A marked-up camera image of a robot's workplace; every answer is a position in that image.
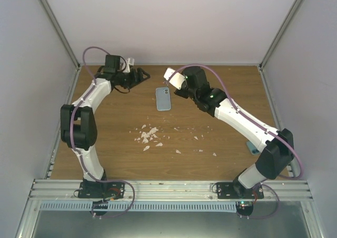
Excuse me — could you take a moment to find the light blue phone case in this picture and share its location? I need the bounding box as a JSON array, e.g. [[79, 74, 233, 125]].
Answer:
[[155, 87, 171, 111]]

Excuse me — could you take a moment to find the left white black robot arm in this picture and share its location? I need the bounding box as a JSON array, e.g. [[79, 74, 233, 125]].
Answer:
[[60, 54, 151, 198]]

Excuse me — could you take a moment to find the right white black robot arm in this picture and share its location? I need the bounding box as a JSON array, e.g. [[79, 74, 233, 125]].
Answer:
[[164, 65, 295, 199]]

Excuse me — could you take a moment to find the white debris pile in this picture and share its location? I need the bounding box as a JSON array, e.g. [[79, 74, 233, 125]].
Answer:
[[128, 124, 166, 152]]

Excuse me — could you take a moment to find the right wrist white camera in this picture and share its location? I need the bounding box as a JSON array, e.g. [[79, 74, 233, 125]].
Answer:
[[164, 67, 185, 90]]

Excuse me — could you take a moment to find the wrist white camera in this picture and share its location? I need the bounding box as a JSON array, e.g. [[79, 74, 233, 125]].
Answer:
[[164, 67, 185, 90], [122, 57, 134, 73]]

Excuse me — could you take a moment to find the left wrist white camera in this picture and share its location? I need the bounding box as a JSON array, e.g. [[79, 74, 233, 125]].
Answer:
[[122, 57, 134, 73]]

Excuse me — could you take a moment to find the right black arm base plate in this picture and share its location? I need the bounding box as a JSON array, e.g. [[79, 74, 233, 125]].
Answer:
[[211, 181, 264, 200]]

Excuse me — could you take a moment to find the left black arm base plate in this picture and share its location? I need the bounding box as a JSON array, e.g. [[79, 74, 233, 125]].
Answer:
[[74, 180, 125, 200]]

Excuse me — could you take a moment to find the grey slotted cable duct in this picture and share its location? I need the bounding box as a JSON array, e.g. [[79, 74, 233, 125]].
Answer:
[[40, 201, 236, 213]]

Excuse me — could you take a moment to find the left aluminium corner post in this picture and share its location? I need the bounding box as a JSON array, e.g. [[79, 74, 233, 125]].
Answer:
[[31, 0, 81, 70]]

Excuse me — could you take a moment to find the aluminium corner post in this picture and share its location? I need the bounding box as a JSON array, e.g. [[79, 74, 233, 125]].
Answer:
[[31, 0, 81, 70], [259, 0, 314, 71]]

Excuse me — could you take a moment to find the aluminium front rail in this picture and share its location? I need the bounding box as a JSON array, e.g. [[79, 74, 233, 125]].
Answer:
[[28, 180, 313, 202]]

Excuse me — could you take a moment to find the right aluminium corner post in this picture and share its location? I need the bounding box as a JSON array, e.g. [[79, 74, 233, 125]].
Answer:
[[259, 0, 314, 71]]

